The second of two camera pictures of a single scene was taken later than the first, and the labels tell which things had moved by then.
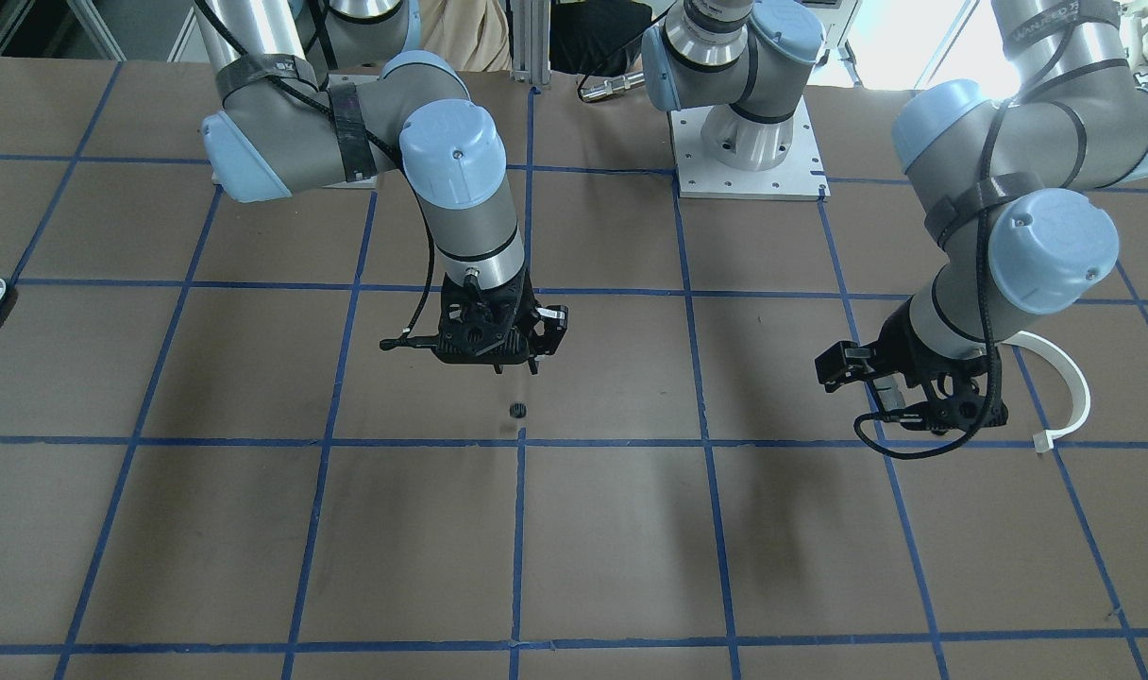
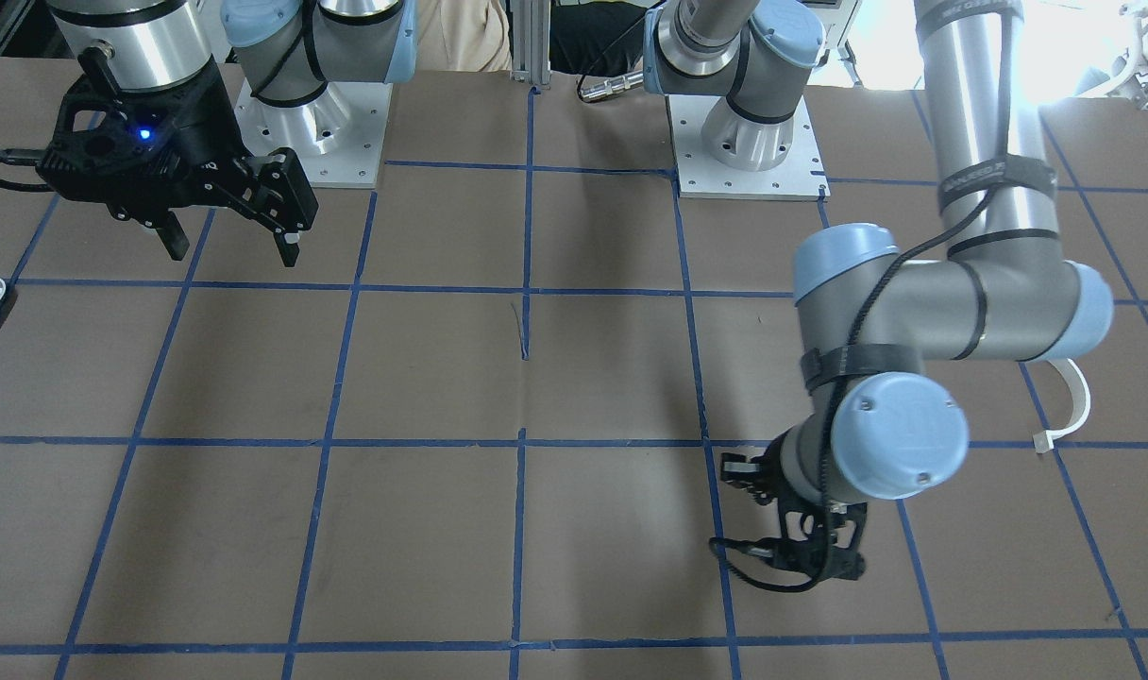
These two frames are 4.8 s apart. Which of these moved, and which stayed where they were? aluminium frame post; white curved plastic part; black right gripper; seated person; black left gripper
Moved: black right gripper; black left gripper
Stayed: aluminium frame post; seated person; white curved plastic part
